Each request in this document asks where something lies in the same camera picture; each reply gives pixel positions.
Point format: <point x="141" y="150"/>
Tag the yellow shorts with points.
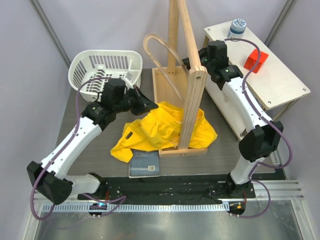
<point x="160" y="129"/>

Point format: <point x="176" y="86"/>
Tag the white plastic laundry basket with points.
<point x="101" y="65"/>

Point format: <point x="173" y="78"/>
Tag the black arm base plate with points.
<point x="172" y="190"/>

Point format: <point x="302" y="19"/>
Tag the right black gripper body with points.
<point x="203" y="55"/>

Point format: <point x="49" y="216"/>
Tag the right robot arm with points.
<point x="262" y="133"/>

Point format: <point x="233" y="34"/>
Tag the blue white lidded jar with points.
<point x="236" y="29"/>

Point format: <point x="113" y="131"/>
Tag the slotted cable duct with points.
<point x="94" y="207"/>

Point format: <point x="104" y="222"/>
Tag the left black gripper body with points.
<point x="133" y="101"/>

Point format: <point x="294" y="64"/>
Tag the wooden hanger rack stand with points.
<point x="191" y="86"/>

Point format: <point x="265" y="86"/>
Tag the dark blue book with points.
<point x="144" y="164"/>

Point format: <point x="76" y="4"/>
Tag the white two-tier side table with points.
<point x="275" y="85"/>

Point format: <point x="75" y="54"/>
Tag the red cube block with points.
<point x="252" y="59"/>

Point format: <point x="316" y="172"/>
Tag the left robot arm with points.
<point x="49" y="177"/>

